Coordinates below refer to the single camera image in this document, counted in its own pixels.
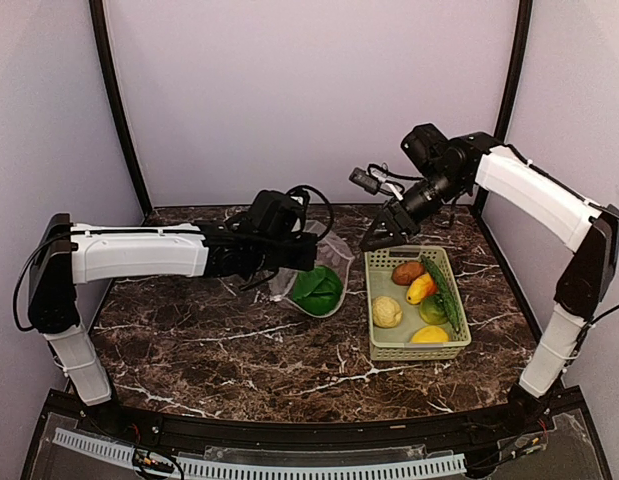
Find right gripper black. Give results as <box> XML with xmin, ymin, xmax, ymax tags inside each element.
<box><xmin>360</xmin><ymin>167</ymin><xmax>467</xmax><ymax>250</ymax></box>

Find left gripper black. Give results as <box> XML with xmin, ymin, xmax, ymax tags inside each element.
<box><xmin>253</xmin><ymin>230</ymin><xmax>319</xmax><ymax>273</ymax></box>

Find brown potato toy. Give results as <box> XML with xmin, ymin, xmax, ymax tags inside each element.
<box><xmin>391</xmin><ymin>261</ymin><xmax>426</xmax><ymax>286</ymax></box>

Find orange yellow pepper toy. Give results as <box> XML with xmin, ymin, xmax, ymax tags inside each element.
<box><xmin>405</xmin><ymin>273</ymin><xmax>438</xmax><ymax>305</ymax></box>

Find beige wrinkled round food toy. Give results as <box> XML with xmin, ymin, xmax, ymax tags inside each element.
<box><xmin>372</xmin><ymin>296</ymin><xmax>403</xmax><ymax>328</ymax></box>

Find bok choy toy green white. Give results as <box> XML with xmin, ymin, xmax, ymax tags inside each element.
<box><xmin>291</xmin><ymin>266</ymin><xmax>344</xmax><ymax>316</ymax></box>

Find clear dotted zip top bag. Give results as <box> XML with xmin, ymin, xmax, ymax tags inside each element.
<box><xmin>268</xmin><ymin>231</ymin><xmax>355</xmax><ymax>318</ymax></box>

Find green cucumber toy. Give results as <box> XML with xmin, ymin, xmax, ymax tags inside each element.
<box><xmin>420</xmin><ymin>256</ymin><xmax>462</xmax><ymax>334</ymax></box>

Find pale green plastic basket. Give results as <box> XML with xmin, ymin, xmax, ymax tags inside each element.
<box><xmin>364</xmin><ymin>245</ymin><xmax>471</xmax><ymax>361</ymax></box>

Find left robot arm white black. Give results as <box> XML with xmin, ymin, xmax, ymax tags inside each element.
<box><xmin>25</xmin><ymin>187</ymin><xmax>319</xmax><ymax>436</ymax></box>

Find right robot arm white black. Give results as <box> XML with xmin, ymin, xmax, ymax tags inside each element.
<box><xmin>360</xmin><ymin>123</ymin><xmax>619</xmax><ymax>434</ymax></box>

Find yellow lemon toy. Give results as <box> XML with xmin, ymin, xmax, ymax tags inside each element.
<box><xmin>410</xmin><ymin>325</ymin><xmax>450</xmax><ymax>344</ymax></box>

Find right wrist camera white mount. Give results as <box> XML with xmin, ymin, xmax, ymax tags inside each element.
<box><xmin>349</xmin><ymin>165</ymin><xmax>405</xmax><ymax>200</ymax></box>

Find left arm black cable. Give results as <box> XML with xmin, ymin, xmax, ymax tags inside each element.
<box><xmin>11</xmin><ymin>184</ymin><xmax>335</xmax><ymax>334</ymax></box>

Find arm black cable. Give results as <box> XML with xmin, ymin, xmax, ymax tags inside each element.
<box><xmin>506</xmin><ymin>144</ymin><xmax>619</xmax><ymax>351</ymax></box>
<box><xmin>11</xmin><ymin>184</ymin><xmax>335</xmax><ymax>334</ymax></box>

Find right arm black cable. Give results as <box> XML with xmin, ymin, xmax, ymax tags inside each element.
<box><xmin>506</xmin><ymin>144</ymin><xmax>619</xmax><ymax>351</ymax></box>

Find white slotted cable duct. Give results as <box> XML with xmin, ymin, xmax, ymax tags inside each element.
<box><xmin>52</xmin><ymin>427</ymin><xmax>467</xmax><ymax>479</ymax></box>

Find black front rail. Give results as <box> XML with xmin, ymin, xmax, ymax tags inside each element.
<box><xmin>48</xmin><ymin>389</ymin><xmax>585</xmax><ymax>454</ymax></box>

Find right black frame post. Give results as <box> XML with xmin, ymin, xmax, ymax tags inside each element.
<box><xmin>471</xmin><ymin>0</ymin><xmax>535</xmax><ymax>216</ymax></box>

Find black frame post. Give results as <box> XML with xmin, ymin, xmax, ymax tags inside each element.
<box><xmin>471</xmin><ymin>0</ymin><xmax>535</xmax><ymax>216</ymax></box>
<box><xmin>88</xmin><ymin>0</ymin><xmax>153</xmax><ymax>218</ymax></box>

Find left black frame post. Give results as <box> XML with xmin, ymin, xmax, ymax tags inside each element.
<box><xmin>88</xmin><ymin>0</ymin><xmax>153</xmax><ymax>218</ymax></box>

